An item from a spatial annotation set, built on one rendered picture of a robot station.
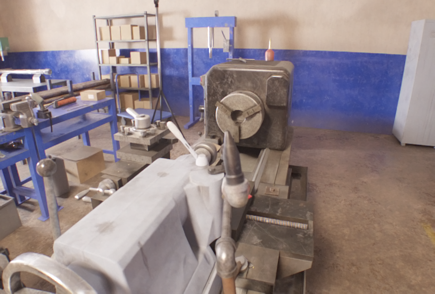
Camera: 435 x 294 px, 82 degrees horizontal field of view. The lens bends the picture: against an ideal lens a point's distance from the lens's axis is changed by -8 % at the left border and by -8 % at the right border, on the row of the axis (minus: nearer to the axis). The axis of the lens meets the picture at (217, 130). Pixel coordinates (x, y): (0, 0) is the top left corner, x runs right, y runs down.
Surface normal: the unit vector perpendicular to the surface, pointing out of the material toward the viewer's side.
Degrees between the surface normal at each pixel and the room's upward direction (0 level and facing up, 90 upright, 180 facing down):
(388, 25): 90
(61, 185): 90
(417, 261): 0
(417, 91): 90
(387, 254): 0
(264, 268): 0
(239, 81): 90
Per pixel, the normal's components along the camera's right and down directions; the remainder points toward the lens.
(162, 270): 0.91, -0.18
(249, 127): -0.30, 0.31
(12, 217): 0.97, 0.08
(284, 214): 0.00, -0.95
